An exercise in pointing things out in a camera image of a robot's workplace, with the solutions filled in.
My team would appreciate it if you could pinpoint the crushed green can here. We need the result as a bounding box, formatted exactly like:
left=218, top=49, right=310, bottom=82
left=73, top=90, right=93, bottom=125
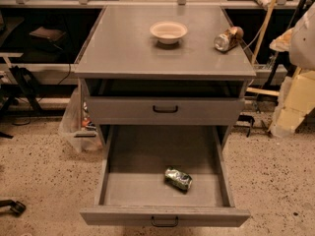
left=164, top=167, right=193, bottom=192

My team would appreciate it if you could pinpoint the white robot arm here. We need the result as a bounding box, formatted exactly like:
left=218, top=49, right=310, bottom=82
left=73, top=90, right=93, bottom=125
left=269, top=4, right=315, bottom=70

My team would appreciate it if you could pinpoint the grey drawer cabinet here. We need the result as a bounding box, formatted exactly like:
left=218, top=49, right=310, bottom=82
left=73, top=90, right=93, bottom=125
left=76, top=5, right=255, bottom=144

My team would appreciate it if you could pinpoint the closed grey top drawer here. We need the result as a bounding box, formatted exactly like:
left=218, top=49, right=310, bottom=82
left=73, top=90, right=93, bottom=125
left=86, top=96, right=245, bottom=126

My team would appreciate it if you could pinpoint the open grey middle drawer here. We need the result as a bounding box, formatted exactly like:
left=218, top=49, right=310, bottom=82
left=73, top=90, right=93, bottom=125
left=81, top=126, right=250, bottom=227

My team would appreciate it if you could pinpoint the white paper bowl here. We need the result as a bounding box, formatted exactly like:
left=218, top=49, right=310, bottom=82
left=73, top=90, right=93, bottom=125
left=150, top=22, right=188, bottom=44

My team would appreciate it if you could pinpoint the clear plastic bag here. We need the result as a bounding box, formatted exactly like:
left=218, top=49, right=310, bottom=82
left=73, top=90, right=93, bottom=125
left=58, top=89, right=101, bottom=152

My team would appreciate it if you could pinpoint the brown lying bottle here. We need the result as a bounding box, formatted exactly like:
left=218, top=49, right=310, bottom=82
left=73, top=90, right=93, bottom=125
left=214, top=27, right=244, bottom=52

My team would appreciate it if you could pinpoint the dark book on shelf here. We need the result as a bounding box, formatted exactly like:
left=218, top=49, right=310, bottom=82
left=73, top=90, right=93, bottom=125
left=30, top=27, right=66, bottom=42

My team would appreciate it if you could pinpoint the wooden stick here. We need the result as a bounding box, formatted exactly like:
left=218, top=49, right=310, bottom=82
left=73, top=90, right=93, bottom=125
left=251, top=0, right=277, bottom=65

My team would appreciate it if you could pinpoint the black caster wheel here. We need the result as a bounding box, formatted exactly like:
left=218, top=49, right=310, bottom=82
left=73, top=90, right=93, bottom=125
left=0, top=200, right=26, bottom=215

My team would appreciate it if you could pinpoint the black top drawer handle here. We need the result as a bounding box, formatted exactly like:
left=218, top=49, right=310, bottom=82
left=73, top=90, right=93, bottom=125
left=153, top=105, right=178, bottom=114

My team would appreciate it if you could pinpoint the black drawer handle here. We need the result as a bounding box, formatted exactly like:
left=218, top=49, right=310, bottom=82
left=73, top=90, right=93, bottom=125
left=151, top=216, right=179, bottom=228
left=153, top=105, right=178, bottom=114

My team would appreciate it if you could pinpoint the black middle drawer handle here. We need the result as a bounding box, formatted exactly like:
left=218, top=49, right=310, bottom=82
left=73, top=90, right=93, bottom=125
left=151, top=216, right=179, bottom=228

